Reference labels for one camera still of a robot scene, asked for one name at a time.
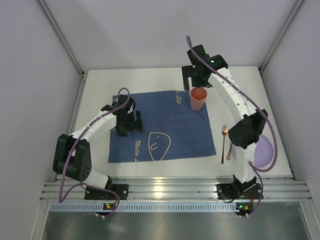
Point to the purple plate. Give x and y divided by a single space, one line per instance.
264 152

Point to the left corner aluminium post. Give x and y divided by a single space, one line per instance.
61 37

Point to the right corner aluminium post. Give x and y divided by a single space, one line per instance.
298 4

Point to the copper fork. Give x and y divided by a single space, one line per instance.
224 134

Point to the pink plastic cup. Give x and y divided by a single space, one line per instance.
198 97

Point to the aluminium rail frame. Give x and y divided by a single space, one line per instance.
204 189

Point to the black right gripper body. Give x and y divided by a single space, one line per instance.
194 81

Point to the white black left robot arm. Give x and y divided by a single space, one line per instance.
72 156

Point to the gold spoon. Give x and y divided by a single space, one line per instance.
228 156

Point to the perforated cable duct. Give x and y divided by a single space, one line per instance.
151 207

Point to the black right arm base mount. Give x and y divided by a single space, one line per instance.
237 190

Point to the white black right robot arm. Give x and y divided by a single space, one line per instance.
213 72

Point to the corner aluminium post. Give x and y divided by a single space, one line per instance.
298 4
61 37

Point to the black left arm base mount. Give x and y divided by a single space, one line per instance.
117 192

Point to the blue cloth placemat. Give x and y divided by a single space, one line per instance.
171 130

